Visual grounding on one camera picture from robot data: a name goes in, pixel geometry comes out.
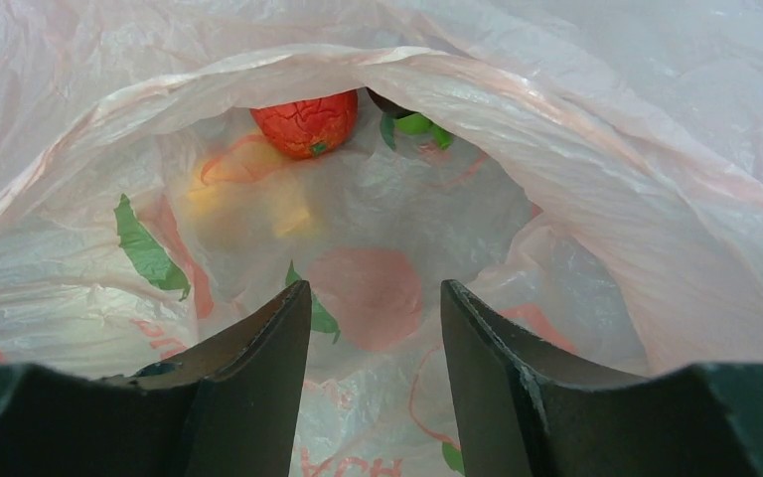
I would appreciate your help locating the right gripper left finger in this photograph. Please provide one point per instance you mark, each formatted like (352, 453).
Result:
(225, 407)

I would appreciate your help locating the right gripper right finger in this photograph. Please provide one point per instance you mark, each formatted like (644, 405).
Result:
(527, 408)

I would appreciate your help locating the pink plastic bag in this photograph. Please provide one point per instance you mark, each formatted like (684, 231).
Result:
(604, 191)

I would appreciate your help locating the dark fake mangosteen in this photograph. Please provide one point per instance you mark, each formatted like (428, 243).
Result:
(396, 118)

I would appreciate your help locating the red fake strawberry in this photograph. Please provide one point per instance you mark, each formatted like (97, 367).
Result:
(309, 128)

